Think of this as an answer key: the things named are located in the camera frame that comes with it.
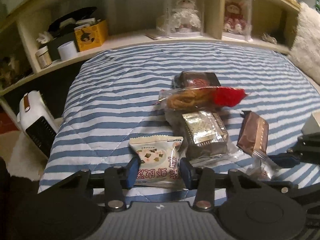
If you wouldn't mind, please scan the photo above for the white seaweed snack packet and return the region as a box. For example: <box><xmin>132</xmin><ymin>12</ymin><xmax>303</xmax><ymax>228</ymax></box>
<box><xmin>129</xmin><ymin>135</ymin><xmax>183</xmax><ymax>189</ymax></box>

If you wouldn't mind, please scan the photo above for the white shallow cardboard box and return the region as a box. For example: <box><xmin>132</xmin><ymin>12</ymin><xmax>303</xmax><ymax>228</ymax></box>
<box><xmin>302</xmin><ymin>111</ymin><xmax>320</xmax><ymax>135</ymax></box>

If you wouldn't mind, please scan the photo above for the small clear dark candy packet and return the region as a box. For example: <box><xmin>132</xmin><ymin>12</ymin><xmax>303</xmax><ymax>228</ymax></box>
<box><xmin>246</xmin><ymin>155</ymin><xmax>280</xmax><ymax>181</ymax></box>

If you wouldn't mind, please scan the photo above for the brown gold snack packet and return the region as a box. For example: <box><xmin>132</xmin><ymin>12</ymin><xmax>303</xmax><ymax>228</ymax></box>
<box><xmin>236</xmin><ymin>111</ymin><xmax>269</xmax><ymax>157</ymax></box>

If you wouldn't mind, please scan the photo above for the gold foil clear snack packet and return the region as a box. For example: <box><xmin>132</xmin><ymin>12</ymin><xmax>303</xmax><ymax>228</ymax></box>
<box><xmin>165</xmin><ymin>109</ymin><xmax>244</xmax><ymax>167</ymax></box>

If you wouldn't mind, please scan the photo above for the red-ended twisted snack packet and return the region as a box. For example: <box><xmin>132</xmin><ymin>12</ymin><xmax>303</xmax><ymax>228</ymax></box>
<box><xmin>158</xmin><ymin>86</ymin><xmax>247</xmax><ymax>111</ymax></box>

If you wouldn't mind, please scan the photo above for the blue white striped quilt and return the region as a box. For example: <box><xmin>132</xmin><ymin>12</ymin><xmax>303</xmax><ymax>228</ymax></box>
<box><xmin>39</xmin><ymin>42</ymin><xmax>319</xmax><ymax>192</ymax></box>

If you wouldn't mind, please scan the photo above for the fluffy cream pillow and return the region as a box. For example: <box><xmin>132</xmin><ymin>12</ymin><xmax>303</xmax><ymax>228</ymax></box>
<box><xmin>289</xmin><ymin>2</ymin><xmax>320</xmax><ymax>83</ymax></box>

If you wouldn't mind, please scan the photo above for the dark red-label snack packet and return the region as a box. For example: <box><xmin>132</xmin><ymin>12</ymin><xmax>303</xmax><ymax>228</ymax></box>
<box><xmin>172</xmin><ymin>72</ymin><xmax>221</xmax><ymax>88</ymax></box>

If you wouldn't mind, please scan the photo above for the white space heater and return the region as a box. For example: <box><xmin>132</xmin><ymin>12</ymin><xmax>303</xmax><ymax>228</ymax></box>
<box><xmin>17</xmin><ymin>90</ymin><xmax>59</xmax><ymax>158</ymax></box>

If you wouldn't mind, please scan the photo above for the small object on shelf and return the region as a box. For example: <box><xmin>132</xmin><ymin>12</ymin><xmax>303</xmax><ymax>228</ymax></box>
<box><xmin>261</xmin><ymin>33</ymin><xmax>278</xmax><ymax>44</ymax></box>

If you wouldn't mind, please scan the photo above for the white cylinder cup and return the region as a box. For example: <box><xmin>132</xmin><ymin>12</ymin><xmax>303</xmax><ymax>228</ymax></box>
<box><xmin>57</xmin><ymin>41</ymin><xmax>78</xmax><ymax>61</ymax></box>

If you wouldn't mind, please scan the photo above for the small labelled jar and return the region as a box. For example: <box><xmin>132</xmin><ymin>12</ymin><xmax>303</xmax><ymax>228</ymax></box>
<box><xmin>35</xmin><ymin>46</ymin><xmax>52</xmax><ymax>69</ymax></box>

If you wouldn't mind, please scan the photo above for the pink doll in case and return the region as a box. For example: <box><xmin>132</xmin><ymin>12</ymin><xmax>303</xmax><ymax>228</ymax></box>
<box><xmin>222</xmin><ymin>0</ymin><xmax>254</xmax><ymax>42</ymax></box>

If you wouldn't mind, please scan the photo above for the yellow cardboard box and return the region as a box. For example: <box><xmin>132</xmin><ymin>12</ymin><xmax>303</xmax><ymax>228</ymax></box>
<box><xmin>75</xmin><ymin>20</ymin><xmax>108</xmax><ymax>52</ymax></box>

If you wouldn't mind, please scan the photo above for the black bag on shelf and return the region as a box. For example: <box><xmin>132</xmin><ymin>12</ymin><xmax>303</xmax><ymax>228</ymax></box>
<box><xmin>48</xmin><ymin>7</ymin><xmax>97</xmax><ymax>38</ymax></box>

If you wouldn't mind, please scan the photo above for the wooden headboard shelf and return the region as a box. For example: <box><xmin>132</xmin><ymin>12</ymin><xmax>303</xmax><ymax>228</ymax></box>
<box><xmin>1</xmin><ymin>0</ymin><xmax>300</xmax><ymax>95</ymax></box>

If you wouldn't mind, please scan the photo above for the white doll in case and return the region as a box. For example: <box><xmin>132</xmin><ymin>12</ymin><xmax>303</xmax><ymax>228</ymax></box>
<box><xmin>156</xmin><ymin>0</ymin><xmax>204</xmax><ymax>38</ymax></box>

